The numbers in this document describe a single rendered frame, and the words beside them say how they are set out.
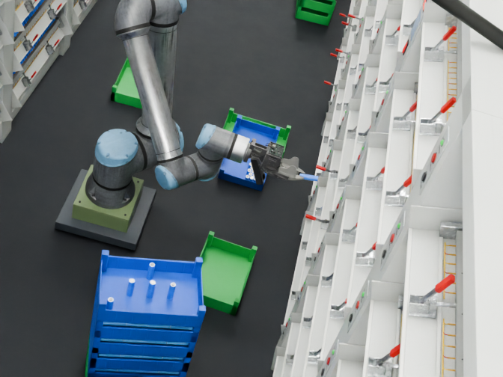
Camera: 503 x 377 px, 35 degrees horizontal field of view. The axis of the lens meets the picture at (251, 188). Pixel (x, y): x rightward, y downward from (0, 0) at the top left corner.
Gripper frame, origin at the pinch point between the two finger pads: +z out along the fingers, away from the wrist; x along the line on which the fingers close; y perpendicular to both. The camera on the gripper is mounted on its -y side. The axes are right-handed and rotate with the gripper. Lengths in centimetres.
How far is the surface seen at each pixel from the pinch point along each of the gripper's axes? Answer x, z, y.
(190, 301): -57, -21, -12
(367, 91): 16.4, 10.6, 30.8
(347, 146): 11.7, 12.0, 10.2
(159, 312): -64, -28, -13
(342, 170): -1.8, 11.8, 10.1
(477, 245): -135, 6, 114
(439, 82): -62, 11, 90
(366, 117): 3.2, 11.7, 30.2
